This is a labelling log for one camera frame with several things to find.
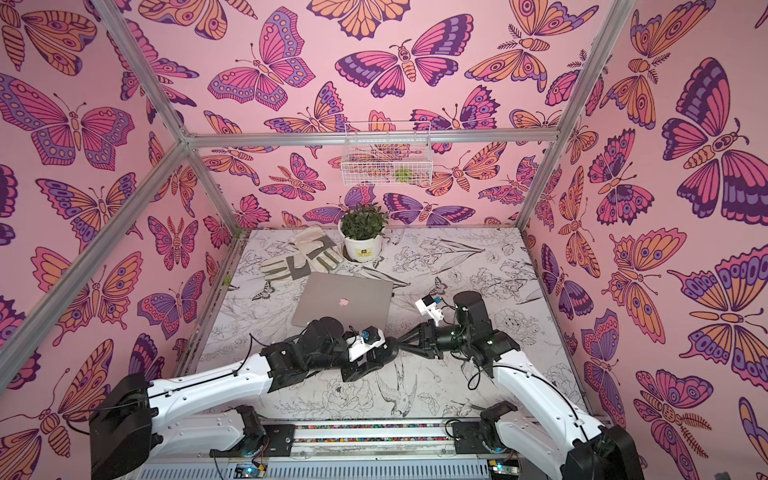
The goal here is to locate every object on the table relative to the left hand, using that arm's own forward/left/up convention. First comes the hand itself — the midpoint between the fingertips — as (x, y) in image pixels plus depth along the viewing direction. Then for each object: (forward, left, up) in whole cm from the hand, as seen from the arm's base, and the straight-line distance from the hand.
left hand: (380, 352), depth 76 cm
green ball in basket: (+61, -7, +11) cm, 62 cm away
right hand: (-1, -5, +7) cm, 9 cm away
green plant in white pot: (+39, +7, +4) cm, 40 cm away
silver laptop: (+24, +9, -15) cm, 30 cm away
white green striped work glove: (+36, +34, -13) cm, 51 cm away
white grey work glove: (+45, +25, -10) cm, 52 cm away
